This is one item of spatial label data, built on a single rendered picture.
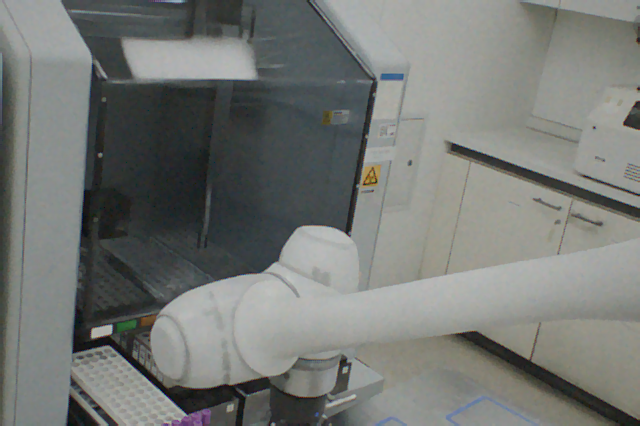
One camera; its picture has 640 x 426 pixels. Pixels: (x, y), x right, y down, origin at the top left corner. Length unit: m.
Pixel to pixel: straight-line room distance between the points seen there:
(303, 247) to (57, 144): 0.47
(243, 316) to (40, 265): 0.56
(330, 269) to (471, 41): 2.84
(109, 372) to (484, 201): 2.44
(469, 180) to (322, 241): 2.78
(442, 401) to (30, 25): 1.03
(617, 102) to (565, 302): 2.64
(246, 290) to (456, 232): 2.97
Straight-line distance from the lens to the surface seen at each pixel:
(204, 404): 1.57
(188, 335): 0.86
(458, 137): 3.75
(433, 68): 3.60
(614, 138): 3.37
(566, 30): 4.21
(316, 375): 1.05
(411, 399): 1.69
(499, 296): 0.82
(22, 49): 1.26
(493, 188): 3.66
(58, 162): 1.31
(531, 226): 3.58
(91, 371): 1.55
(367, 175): 1.74
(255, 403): 1.65
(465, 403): 1.73
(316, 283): 0.98
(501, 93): 4.04
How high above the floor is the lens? 1.65
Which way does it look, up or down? 18 degrees down
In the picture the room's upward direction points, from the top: 9 degrees clockwise
